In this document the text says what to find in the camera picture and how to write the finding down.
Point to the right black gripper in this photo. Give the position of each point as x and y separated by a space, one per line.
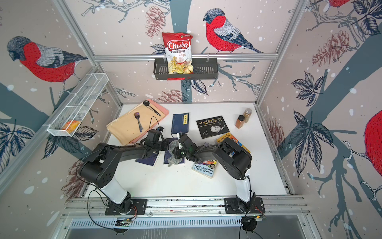
175 153

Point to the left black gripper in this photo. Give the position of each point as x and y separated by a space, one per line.
165 142

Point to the grey striped cloth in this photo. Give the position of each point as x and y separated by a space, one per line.
175 153

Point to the dark blue book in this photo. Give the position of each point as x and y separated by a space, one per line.
150 160
167 154

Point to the colourful treehouse book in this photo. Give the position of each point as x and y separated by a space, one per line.
206 168

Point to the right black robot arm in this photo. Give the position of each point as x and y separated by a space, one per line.
234 159

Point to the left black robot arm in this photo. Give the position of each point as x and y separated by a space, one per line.
100 167

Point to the blue book yellow label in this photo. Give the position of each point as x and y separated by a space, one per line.
180 123

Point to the black book with face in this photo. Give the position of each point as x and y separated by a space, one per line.
211 127

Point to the yellow orange treehouse book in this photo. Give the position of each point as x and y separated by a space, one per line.
229 135

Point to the tan paper sheet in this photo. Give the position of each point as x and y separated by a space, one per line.
119 128

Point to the iridescent purple spoon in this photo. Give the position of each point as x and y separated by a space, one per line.
137 116

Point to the pink tray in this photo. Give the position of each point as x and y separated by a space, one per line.
145 117

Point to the black spoon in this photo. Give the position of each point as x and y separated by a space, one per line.
147 104

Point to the brown spice jar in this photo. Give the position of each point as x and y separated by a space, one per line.
240 121

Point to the tan spice jar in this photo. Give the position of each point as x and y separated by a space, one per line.
247 113

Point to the orange packet in shelf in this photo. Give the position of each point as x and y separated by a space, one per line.
70 126

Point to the red cassava chips bag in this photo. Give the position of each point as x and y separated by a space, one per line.
178 52

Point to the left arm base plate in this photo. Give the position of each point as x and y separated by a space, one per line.
127 207

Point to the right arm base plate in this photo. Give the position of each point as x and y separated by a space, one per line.
237 206

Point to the black wall basket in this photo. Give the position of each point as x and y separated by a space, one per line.
203 69

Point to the white wire shelf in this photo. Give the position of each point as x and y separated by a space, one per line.
79 103

